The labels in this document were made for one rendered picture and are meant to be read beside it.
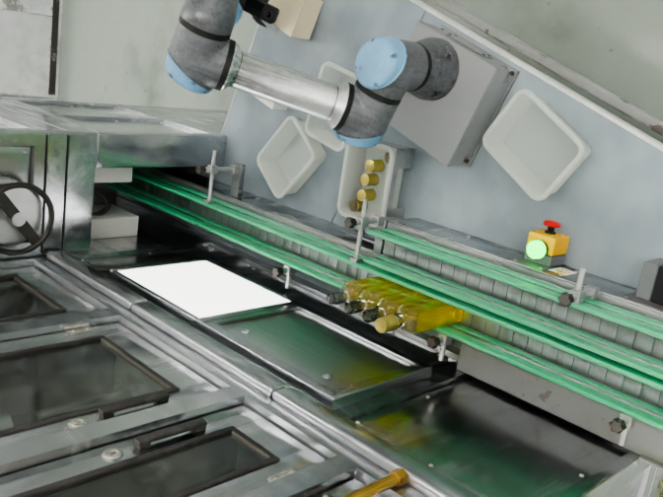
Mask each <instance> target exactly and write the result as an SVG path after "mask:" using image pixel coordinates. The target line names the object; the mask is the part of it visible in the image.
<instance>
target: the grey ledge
mask: <svg viewBox="0 0 663 497"><path fill-rule="evenodd" d="M457 370H459V371H461V372H464V373H466V374H468V375H470V376H472V377H474V378H476V379H478V380H481V381H483V382H485V383H487V384H489V385H491V386H493V387H496V388H498V389H500V390H502V391H505V392H507V393H509V394H512V395H514V396H516V397H518V398H520V399H522V400H524V401H526V402H529V403H531V404H533V405H535V406H537V407H539V408H540V409H542V410H545V411H547V412H549V413H551V414H553V415H555V416H557V417H559V418H562V419H564V420H566V421H568V422H570V423H572V424H574V425H576V426H579V427H581V428H583V429H585V430H587V431H589V432H591V433H593V434H596V435H598V436H600V437H602V438H604V439H606V440H608V441H610V442H613V443H615V444H617V445H619V444H618V442H619V438H620V435H621V433H620V434H617V433H616V432H612V431H611V426H610V425H609V423H610V422H612V421H613V419H615V418H617V417H619V418H620V415H621V412H619V411H617V410H615V409H614V408H611V407H609V406H607V405H605V404H602V403H600V402H598V401H595V400H593V399H591V398H589V397H586V396H584V395H582V394H580V393H577V392H575V391H573V390H569V389H567V388H565V387H562V386H560V385H558V384H555V383H553V382H551V381H549V380H546V379H544V378H542V377H540V376H537V375H535V374H533V373H530V372H528V371H526V370H524V369H521V368H519V367H517V366H514V365H512V364H510V363H508V362H505V361H503V360H501V359H499V358H496V357H494V356H492V355H489V354H487V353H485V352H483V351H480V350H478V349H476V348H474V347H472V346H470V345H468V344H465V343H463V342H462V345H461V350H460V355H459V360H458V365H457ZM621 447H623V448H625V449H627V450H630V451H632V452H634V453H636V454H638V455H640V457H639V459H640V460H641V461H643V462H647V463H649V464H651V465H653V466H655V467H657V468H659V469H661V470H663V430H660V429H658V428H656V427H654V426H651V425H649V424H647V423H645V422H642V421H640V420H638V419H636V422H635V425H634V427H633V428H631V429H629V430H628V432H627V435H626V442H625V445H624V446H621Z"/></svg>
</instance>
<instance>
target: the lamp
mask: <svg viewBox="0 0 663 497"><path fill-rule="evenodd" d="M548 250H549V249H548V245H547V244H546V243H545V242H544V241H543V240H534V241H531V242H529V243H528V245H527V254H528V256H529V257H530V258H533V259H541V258H544V257H545V256H546V255H547V254H548Z"/></svg>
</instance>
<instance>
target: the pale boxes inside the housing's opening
mask: <svg viewBox="0 0 663 497"><path fill-rule="evenodd" d="M132 169H133V168H95V181H94V182H132ZM105 207H106V205H105V204H98V205H93V212H92V213H95V212H98V211H100V210H102V209H104V208H105ZM138 218H139V217H138V216H137V215H134V214H132V213H130V212H128V211H126V210H124V209H122V208H119V207H117V206H115V205H113V204H111V205H110V210H109V211H108V212H107V213H105V214H104V215H101V216H92V228H91V240H93V239H105V238H117V237H129V236H137V230H138Z"/></svg>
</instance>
